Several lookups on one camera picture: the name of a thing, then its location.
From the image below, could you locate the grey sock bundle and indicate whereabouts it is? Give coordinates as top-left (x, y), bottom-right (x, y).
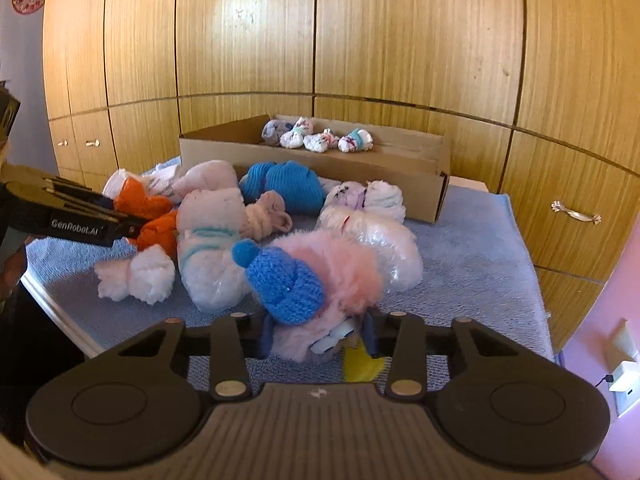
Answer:
top-left (261, 119), bottom-right (293, 147)

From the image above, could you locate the pink fluffy sock blue knit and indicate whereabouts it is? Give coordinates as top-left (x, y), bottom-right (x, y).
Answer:
top-left (231, 227), bottom-right (386, 363)

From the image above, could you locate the white folded sock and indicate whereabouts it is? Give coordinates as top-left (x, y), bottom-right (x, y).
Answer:
top-left (142, 162), bottom-right (188, 203)

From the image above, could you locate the orange sock roll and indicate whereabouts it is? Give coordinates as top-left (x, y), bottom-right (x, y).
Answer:
top-left (127, 210), bottom-right (181, 256)
top-left (112, 176), bottom-right (173, 221)

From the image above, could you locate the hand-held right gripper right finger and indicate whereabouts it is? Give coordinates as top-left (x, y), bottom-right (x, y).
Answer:
top-left (364, 310), bottom-right (507, 402)

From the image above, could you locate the beige pink sock bundle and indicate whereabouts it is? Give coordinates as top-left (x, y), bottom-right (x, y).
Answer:
top-left (240, 190), bottom-right (295, 241)

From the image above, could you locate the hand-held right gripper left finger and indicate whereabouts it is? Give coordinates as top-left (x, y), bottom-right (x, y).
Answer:
top-left (117, 311), bottom-right (275, 402)

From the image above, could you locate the white sock bundle pink band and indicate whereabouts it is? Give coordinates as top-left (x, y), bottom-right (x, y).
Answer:
top-left (364, 180), bottom-right (406, 223)

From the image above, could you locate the white wall charger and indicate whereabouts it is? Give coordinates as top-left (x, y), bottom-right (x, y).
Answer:
top-left (602, 317), bottom-right (640, 418)

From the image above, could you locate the large white fluffy sock roll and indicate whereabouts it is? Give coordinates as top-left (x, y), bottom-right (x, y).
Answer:
top-left (316, 205), bottom-right (425, 295)

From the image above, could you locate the small white fluffy sock bundle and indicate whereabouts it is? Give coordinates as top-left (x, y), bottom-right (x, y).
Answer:
top-left (94, 244), bottom-right (177, 306)

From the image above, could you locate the white sock bundle red print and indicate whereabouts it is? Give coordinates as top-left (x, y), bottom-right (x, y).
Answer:
top-left (303, 129), bottom-right (341, 154)

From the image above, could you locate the blue knit sock roll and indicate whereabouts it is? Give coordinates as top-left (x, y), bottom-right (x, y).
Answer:
top-left (238, 161), bottom-right (326, 216)

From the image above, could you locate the cardboard box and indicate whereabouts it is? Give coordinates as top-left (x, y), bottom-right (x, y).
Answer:
top-left (178, 114), bottom-right (452, 224)

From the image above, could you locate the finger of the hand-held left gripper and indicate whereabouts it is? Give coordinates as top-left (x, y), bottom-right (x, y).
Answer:
top-left (111, 211), bottom-right (152, 242)
top-left (44, 175), bottom-right (125, 215)

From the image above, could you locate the lilac white sock roll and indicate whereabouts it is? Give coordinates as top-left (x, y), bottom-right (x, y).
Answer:
top-left (322, 180), bottom-right (368, 211)

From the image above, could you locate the wooden wardrobe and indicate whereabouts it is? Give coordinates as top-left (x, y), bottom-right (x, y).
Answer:
top-left (42, 0), bottom-right (640, 356)

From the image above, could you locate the white sock bundle teal stripe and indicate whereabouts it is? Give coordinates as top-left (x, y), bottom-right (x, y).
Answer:
top-left (338, 128), bottom-right (373, 154)

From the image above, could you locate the white sock bundle teal band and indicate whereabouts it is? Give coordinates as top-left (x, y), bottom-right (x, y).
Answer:
top-left (280, 116), bottom-right (315, 150)

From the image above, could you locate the pale pink sock roll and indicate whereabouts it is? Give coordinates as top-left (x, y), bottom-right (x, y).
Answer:
top-left (172, 159), bottom-right (240, 203)

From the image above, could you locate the white plug-in charger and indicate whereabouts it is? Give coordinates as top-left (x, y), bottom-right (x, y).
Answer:
top-left (600, 360), bottom-right (640, 396)

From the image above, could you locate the blue towel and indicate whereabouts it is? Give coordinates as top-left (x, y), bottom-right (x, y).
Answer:
top-left (25, 155), bottom-right (556, 401)

